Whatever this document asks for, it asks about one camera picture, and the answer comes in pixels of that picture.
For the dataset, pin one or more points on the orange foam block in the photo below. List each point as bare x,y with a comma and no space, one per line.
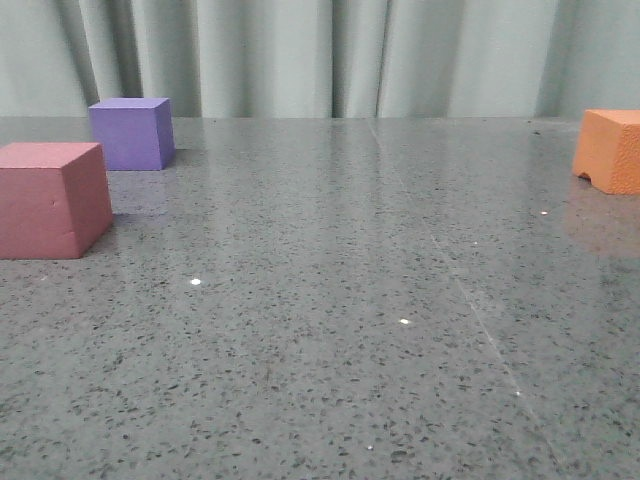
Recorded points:
607,152

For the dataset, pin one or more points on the pale green curtain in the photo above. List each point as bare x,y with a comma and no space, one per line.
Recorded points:
315,59

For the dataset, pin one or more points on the purple foam cube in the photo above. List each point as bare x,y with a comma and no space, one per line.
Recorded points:
135,133

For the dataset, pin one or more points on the pink foam cube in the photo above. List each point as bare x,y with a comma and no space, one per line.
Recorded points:
55,201

